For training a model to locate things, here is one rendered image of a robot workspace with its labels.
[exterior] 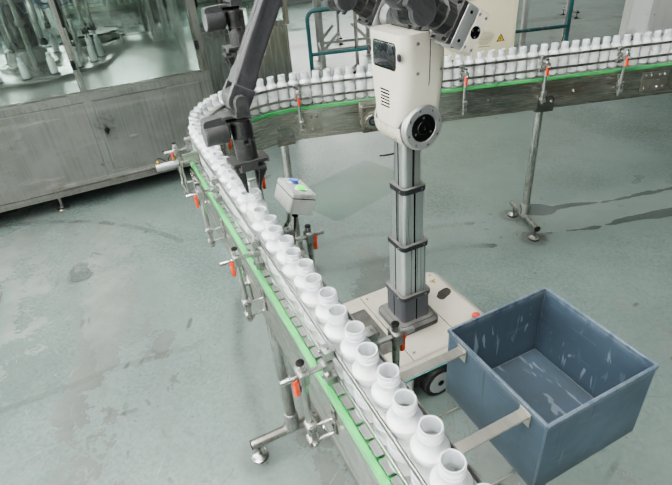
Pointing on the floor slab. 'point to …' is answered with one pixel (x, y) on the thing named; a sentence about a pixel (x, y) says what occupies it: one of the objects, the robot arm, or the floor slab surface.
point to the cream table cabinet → (504, 22)
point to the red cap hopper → (333, 36)
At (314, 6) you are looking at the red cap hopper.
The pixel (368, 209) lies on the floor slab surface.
